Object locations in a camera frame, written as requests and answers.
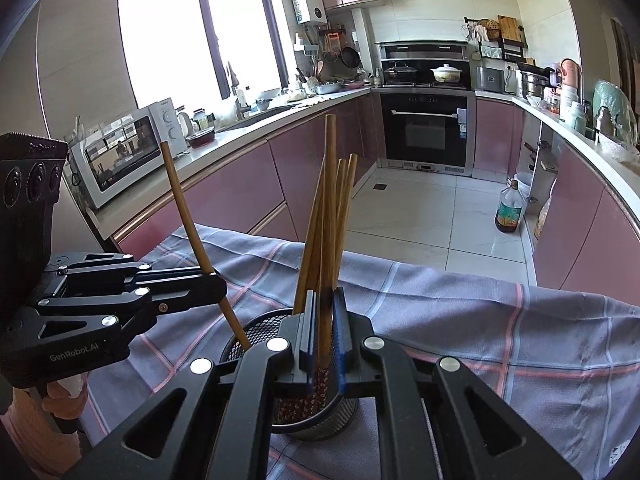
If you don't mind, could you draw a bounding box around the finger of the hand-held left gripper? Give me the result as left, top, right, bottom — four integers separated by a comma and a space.
46, 252, 207, 282
15, 271, 228, 345

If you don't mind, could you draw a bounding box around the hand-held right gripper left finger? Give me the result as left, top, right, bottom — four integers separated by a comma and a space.
65, 290, 318, 480

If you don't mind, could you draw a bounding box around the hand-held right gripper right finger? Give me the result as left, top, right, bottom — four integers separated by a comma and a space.
332, 287, 583, 480

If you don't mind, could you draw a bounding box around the single bamboo chopstick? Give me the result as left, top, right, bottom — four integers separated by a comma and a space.
320, 114, 337, 368
160, 141, 252, 352

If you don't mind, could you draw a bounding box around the black mesh utensil holder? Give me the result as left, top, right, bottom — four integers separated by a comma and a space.
219, 308, 360, 442

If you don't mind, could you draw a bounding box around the bundle of bamboo chopsticks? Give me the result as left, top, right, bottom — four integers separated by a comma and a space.
277, 154, 358, 423

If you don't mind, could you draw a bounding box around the person's left hand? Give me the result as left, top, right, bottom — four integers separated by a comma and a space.
10, 375, 88, 478

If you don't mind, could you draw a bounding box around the white microwave oven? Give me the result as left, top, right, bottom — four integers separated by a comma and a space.
67, 97, 188, 211

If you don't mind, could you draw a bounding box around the blue plaid tablecloth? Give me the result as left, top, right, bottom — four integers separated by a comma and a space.
80, 224, 640, 480

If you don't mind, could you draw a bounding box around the pink base cabinet run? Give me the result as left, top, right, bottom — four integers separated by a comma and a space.
472, 97, 640, 306
112, 91, 383, 261

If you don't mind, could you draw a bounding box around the red bowl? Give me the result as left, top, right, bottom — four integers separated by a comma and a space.
186, 127, 217, 148

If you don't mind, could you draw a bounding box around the plastic oil bottle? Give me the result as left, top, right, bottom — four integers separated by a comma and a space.
495, 178, 524, 234

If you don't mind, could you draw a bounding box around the large kitchen window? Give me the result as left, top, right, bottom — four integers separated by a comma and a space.
116, 0, 291, 111

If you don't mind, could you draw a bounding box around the black built-in oven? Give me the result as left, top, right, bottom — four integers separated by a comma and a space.
377, 91, 476, 177

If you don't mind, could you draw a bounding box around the black pot with glass lid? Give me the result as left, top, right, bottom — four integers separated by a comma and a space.
382, 61, 420, 83

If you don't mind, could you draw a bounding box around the white casserole pot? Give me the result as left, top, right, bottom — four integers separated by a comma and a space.
431, 63, 463, 83

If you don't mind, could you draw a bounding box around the silver countertop appliance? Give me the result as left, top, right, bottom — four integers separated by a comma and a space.
475, 66, 507, 93

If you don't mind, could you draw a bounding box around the black range hood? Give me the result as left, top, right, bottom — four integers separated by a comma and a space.
375, 40, 471, 61

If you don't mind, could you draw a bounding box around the steel pressure cooker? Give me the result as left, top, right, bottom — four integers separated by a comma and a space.
517, 62, 558, 98

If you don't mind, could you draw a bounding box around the white plastic jar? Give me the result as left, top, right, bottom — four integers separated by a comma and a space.
560, 87, 583, 123

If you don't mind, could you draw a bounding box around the pink thermos jug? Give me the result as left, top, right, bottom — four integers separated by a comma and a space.
557, 58, 582, 93

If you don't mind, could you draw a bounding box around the wooden cutting board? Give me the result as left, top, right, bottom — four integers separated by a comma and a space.
497, 15, 522, 41

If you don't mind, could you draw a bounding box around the white wall water heater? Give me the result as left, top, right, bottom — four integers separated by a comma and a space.
288, 0, 328, 26

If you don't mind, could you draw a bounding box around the black wall rack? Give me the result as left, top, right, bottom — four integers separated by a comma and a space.
465, 16, 528, 63

